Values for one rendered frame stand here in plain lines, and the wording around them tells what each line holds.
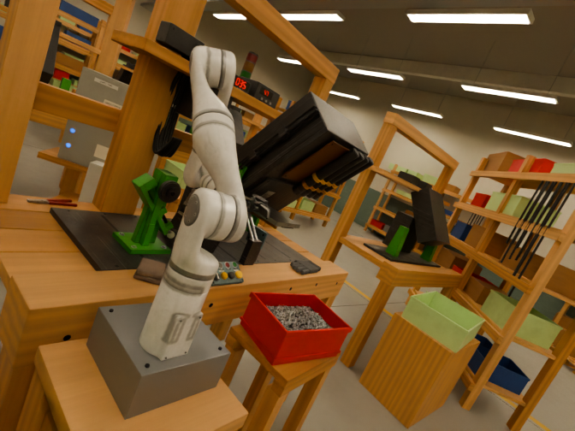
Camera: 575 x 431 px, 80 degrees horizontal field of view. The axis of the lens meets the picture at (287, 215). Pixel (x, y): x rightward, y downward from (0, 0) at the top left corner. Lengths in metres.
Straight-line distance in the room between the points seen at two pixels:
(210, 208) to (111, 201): 0.96
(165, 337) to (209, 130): 0.41
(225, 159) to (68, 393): 0.51
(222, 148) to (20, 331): 0.56
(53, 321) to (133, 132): 0.79
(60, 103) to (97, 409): 1.02
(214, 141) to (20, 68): 0.74
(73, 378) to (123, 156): 0.89
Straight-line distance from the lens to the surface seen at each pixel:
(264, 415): 1.17
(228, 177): 0.70
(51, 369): 0.83
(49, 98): 1.44
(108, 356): 0.80
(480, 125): 10.86
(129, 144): 1.47
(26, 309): 0.90
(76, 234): 1.24
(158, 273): 1.05
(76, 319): 0.94
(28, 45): 1.32
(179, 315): 0.69
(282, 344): 1.06
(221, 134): 0.73
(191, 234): 0.62
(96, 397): 0.79
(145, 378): 0.71
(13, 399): 1.05
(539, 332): 3.61
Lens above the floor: 1.40
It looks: 10 degrees down
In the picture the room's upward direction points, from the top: 23 degrees clockwise
